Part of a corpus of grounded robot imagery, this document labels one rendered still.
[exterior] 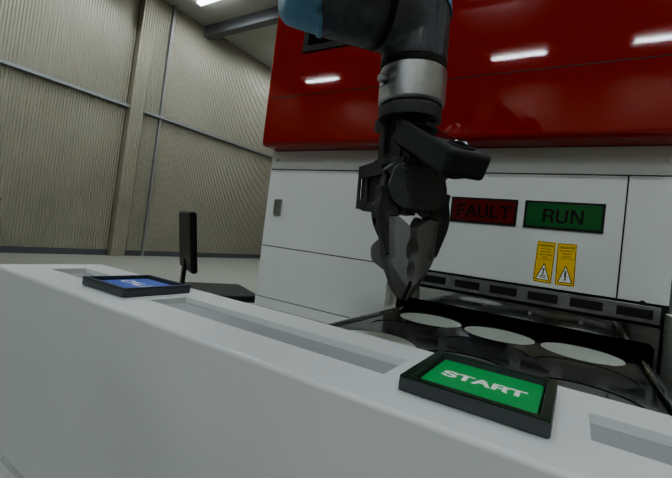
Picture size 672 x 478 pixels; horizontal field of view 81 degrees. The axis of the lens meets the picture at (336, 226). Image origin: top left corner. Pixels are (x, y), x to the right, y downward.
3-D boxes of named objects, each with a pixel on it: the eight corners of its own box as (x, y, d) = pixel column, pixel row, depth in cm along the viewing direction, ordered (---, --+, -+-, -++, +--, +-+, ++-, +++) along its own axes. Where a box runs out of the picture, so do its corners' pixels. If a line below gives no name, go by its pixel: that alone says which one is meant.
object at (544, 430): (437, 361, 21) (438, 350, 21) (556, 394, 18) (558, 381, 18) (397, 390, 16) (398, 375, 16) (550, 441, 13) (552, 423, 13)
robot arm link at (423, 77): (461, 69, 43) (397, 50, 40) (458, 110, 42) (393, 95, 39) (421, 91, 50) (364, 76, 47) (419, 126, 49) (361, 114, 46)
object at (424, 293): (384, 325, 82) (390, 280, 82) (652, 390, 59) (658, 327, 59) (381, 326, 80) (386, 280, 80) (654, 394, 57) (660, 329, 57)
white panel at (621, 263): (260, 303, 103) (279, 153, 104) (656, 406, 60) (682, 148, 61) (252, 304, 100) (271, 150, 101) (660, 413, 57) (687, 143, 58)
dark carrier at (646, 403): (407, 311, 75) (408, 308, 75) (632, 359, 56) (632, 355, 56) (299, 341, 45) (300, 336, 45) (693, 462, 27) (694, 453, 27)
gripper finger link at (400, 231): (381, 292, 47) (387, 216, 47) (408, 302, 42) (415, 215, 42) (358, 292, 46) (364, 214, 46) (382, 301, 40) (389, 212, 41)
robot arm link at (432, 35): (368, -15, 47) (427, 6, 50) (361, 75, 47) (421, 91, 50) (404, -59, 40) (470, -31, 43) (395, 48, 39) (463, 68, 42)
